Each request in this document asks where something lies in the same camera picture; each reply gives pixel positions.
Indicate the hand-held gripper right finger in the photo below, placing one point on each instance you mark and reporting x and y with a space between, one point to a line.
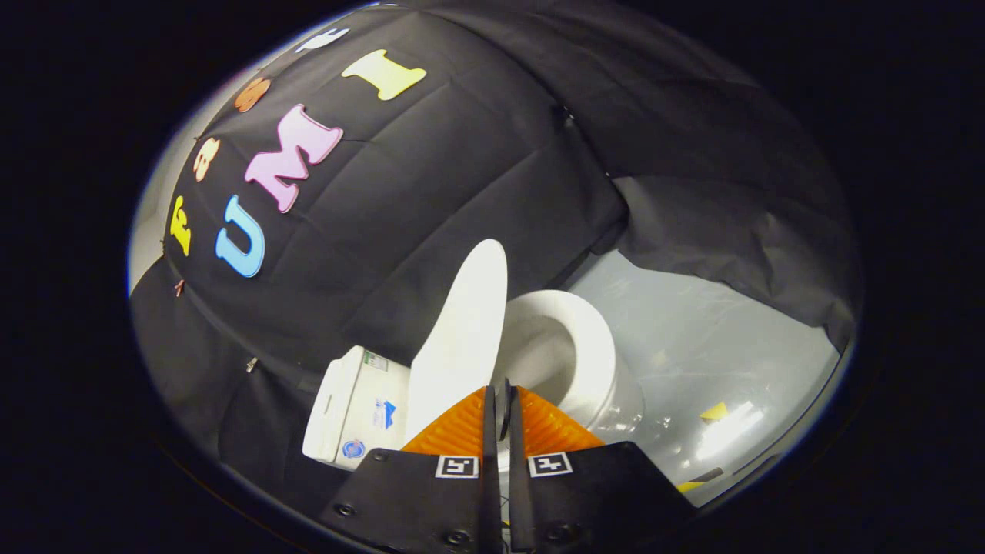
600 500

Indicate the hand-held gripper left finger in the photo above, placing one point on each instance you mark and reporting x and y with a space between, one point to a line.
419 500

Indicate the white toilet body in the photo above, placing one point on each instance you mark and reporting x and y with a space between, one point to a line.
354 408

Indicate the white toilet seat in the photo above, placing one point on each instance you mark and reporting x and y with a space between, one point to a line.
596 346

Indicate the yellow floor tape piece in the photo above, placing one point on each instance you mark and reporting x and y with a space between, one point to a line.
714 412
689 486

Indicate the black backdrop cloth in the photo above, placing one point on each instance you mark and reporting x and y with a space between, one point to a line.
431 177

